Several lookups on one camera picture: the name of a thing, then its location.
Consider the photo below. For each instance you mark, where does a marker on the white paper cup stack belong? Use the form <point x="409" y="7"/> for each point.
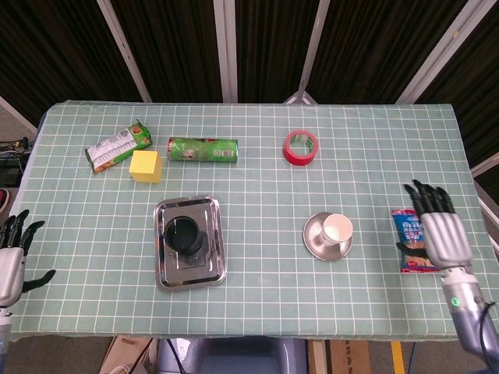
<point x="337" y="230"/>

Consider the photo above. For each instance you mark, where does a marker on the white metal frame post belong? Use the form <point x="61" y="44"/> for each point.
<point x="489" y="204"/>
<point x="487" y="163"/>
<point x="442" y="52"/>
<point x="228" y="54"/>
<point x="125" y="54"/>
<point x="15" y="113"/>
<point x="309" y="54"/>

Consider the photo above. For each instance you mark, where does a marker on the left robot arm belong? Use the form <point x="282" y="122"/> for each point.
<point x="4" y="327"/>

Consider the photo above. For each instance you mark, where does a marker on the yellow cube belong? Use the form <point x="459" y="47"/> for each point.
<point x="144" y="163"/>

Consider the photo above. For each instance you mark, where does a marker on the red white shoe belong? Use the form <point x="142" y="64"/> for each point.
<point x="3" y="198"/>

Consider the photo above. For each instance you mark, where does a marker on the green checkered tablecloth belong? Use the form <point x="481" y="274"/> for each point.
<point x="265" y="272"/>

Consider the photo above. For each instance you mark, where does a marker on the rectangular steel tray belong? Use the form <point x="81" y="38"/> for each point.
<point x="195" y="276"/>

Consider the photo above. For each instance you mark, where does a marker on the brown cardboard box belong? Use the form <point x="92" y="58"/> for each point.
<point x="117" y="358"/>
<point x="347" y="358"/>

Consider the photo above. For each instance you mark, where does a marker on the green chips can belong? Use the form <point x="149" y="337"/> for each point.
<point x="202" y="150"/>

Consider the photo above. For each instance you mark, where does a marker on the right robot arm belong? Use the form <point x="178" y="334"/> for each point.
<point x="464" y="308"/>

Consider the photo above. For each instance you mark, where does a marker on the round steel plate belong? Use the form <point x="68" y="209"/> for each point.
<point x="312" y="237"/>

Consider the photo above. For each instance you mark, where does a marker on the blue snack bag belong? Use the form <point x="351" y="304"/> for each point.
<point x="407" y="233"/>

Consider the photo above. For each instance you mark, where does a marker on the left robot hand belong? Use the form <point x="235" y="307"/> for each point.
<point x="9" y="269"/>

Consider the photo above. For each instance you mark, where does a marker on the black mesh pen holder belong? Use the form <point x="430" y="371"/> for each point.
<point x="183" y="237"/>

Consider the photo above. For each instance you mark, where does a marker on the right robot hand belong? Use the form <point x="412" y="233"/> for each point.
<point x="446" y="241"/>

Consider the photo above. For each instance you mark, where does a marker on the green white snack packet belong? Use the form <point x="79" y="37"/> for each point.
<point x="113" y="150"/>

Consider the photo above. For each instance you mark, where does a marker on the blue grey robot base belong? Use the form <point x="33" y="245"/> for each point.
<point x="241" y="356"/>

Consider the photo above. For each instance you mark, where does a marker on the red tape roll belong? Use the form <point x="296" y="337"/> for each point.
<point x="290" y="156"/>

